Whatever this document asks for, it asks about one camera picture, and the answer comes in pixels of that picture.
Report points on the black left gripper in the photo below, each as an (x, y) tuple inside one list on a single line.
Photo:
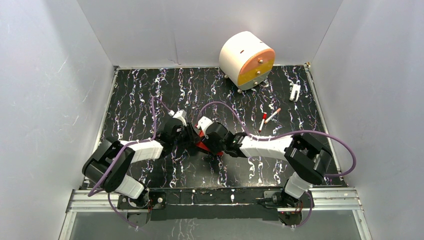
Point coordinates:
[(190, 136)]

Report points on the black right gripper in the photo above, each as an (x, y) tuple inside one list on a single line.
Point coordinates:
[(208, 141)]

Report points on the red paper box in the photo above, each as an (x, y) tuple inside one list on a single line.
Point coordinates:
[(204, 148)]

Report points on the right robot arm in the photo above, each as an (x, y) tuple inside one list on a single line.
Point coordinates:
[(307, 156)]

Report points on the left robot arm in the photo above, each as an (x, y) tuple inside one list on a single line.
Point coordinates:
[(107, 167)]

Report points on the red capped white pen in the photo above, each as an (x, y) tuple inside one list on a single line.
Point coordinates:
[(264, 117)]

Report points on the pink capped white pen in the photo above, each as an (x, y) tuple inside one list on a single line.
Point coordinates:
[(272, 115)]

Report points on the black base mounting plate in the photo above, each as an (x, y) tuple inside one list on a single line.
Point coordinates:
[(266, 203)]

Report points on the white round drawer cabinet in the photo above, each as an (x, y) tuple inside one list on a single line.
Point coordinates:
[(246, 60)]

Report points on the white clip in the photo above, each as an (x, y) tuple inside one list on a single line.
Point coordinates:
[(295, 93)]

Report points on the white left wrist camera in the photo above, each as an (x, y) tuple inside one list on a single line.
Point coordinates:
[(180, 115)]

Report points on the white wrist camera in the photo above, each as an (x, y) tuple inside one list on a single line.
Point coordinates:
[(202, 126), (180, 115)]

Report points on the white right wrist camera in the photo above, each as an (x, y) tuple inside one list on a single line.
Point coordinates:
[(202, 126)]

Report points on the aluminium frame rail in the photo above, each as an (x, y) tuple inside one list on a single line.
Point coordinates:
[(325, 199)]

